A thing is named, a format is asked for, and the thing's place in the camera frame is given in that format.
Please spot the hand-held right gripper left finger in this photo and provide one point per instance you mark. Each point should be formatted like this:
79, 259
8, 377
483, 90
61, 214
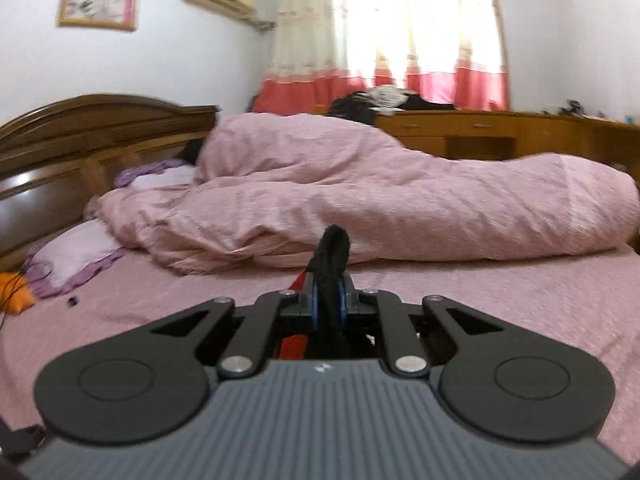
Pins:
314, 310

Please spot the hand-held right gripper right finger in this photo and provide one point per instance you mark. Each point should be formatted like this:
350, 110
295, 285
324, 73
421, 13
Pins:
343, 310

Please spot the red knit cardigan black bow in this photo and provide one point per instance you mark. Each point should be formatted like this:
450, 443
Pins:
332, 260

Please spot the pile of clothes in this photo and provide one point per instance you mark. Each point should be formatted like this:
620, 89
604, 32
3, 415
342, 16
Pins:
390, 100

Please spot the pink duvet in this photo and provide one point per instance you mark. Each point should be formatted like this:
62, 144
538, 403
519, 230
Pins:
375, 195

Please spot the orange plush toy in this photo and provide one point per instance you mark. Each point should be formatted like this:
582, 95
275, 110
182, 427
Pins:
17, 295

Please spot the pink floral bed sheet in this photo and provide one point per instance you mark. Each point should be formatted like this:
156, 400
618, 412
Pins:
500, 285

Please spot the lavender ruffled pillow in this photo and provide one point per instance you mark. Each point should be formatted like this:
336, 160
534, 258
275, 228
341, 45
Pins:
75, 255
155, 175

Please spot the wooden cabinet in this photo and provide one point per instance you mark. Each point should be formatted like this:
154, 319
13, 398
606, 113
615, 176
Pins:
500, 132

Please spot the cream and red curtain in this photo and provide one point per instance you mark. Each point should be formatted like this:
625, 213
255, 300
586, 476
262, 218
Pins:
310, 35

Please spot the wooden headboard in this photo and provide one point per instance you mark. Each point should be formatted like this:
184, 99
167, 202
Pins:
60, 160

